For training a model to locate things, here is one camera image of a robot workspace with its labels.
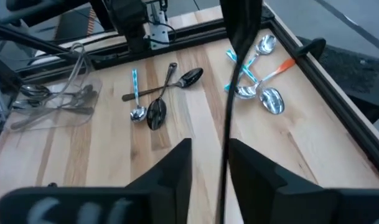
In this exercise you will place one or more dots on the dark mirrored metal spoon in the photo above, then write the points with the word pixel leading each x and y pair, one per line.
pixel 156 113
pixel 22 104
pixel 36 115
pixel 192 77
pixel 242 25
pixel 35 91

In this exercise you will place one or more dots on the clear plastic tray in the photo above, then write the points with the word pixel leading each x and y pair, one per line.
pixel 89 81

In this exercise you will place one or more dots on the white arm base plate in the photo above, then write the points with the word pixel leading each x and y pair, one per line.
pixel 159 34

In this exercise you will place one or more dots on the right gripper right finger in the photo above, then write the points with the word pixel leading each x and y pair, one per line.
pixel 264 199

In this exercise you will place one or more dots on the black frame clamp knob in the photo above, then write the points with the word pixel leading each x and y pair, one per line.
pixel 313 46

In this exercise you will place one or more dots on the orange black striped block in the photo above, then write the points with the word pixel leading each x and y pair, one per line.
pixel 91 21

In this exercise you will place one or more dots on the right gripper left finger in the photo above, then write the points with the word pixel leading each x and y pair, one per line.
pixel 173 186

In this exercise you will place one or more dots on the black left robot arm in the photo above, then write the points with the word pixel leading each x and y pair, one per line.
pixel 128 21

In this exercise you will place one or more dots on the black metal table frame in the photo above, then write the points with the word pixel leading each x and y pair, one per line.
pixel 332 95

